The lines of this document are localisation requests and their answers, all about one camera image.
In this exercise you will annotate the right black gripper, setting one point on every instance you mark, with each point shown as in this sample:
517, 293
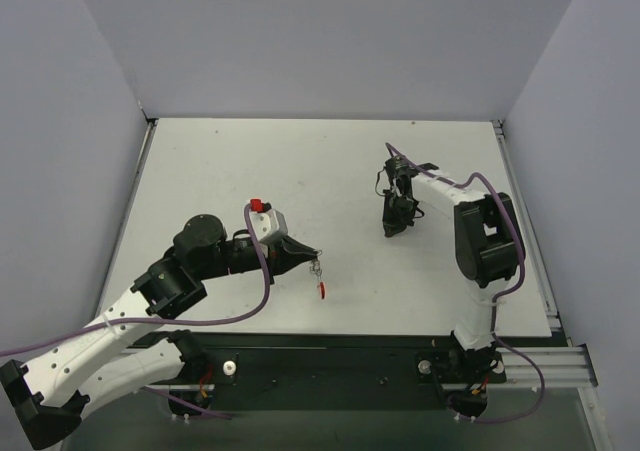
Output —
397, 206

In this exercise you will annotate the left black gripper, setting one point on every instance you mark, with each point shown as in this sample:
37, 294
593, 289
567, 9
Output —
277, 259

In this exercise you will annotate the silver keyring with red tag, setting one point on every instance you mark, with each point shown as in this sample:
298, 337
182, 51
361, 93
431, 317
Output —
316, 270

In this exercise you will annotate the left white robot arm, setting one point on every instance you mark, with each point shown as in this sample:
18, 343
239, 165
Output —
140, 339

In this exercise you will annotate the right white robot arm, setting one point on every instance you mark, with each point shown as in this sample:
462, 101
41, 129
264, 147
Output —
488, 246

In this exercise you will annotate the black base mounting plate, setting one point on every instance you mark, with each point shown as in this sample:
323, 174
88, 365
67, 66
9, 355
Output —
297, 372

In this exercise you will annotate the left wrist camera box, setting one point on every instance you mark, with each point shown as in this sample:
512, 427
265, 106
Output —
268, 223

